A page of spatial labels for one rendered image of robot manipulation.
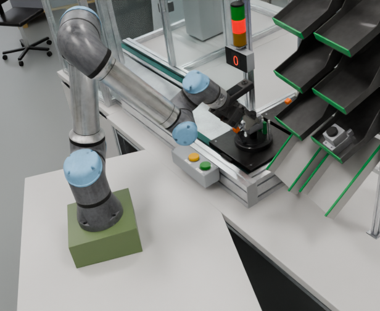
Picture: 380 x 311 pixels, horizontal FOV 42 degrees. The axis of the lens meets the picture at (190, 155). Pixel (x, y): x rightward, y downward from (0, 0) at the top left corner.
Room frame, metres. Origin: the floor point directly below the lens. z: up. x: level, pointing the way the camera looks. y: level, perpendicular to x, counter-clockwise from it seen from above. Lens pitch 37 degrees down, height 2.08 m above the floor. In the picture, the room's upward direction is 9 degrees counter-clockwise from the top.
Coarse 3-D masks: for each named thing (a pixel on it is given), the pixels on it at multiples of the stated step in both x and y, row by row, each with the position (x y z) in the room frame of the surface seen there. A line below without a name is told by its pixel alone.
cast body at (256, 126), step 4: (252, 112) 1.49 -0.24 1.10; (256, 112) 1.49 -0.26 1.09; (260, 116) 1.48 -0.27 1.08; (260, 120) 1.48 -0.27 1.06; (244, 124) 1.48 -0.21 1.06; (256, 124) 1.48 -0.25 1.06; (260, 124) 1.48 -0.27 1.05; (252, 128) 1.46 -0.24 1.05; (256, 128) 1.47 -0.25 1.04; (260, 128) 1.48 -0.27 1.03; (248, 132) 1.46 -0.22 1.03; (252, 132) 1.46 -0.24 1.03
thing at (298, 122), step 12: (300, 96) 1.31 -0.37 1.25; (312, 96) 1.31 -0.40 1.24; (288, 108) 1.30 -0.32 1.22; (300, 108) 1.28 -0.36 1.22; (312, 108) 1.26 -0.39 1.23; (324, 108) 1.24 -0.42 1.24; (276, 120) 1.28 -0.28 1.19; (288, 120) 1.26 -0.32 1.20; (300, 120) 1.24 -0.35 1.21; (312, 120) 1.21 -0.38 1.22; (324, 120) 1.19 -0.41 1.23; (300, 132) 1.19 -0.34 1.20
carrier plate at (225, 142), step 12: (228, 132) 1.57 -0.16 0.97; (276, 132) 1.53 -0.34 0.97; (216, 144) 1.51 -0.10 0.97; (228, 144) 1.50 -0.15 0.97; (276, 144) 1.45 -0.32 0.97; (228, 156) 1.43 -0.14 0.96; (240, 156) 1.41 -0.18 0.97; (252, 156) 1.40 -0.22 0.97; (264, 156) 1.39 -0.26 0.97; (252, 168) 1.34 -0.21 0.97
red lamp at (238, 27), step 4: (232, 20) 1.71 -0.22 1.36; (240, 20) 1.69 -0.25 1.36; (244, 20) 1.70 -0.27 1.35; (232, 24) 1.71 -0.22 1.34; (236, 24) 1.69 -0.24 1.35; (240, 24) 1.69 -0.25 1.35; (244, 24) 1.70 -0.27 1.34; (232, 28) 1.72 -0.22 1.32; (236, 28) 1.69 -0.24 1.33; (240, 28) 1.69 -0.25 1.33; (244, 28) 1.70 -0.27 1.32; (236, 32) 1.70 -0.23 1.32; (240, 32) 1.69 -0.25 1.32
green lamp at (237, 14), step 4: (232, 8) 1.70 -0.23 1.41; (236, 8) 1.69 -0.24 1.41; (240, 8) 1.69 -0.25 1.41; (244, 8) 1.71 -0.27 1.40; (232, 12) 1.70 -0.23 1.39; (236, 12) 1.69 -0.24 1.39; (240, 12) 1.69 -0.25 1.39; (244, 12) 1.70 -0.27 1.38; (232, 16) 1.71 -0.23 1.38; (236, 16) 1.69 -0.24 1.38; (240, 16) 1.69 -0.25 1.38; (244, 16) 1.70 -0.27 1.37; (236, 20) 1.69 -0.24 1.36
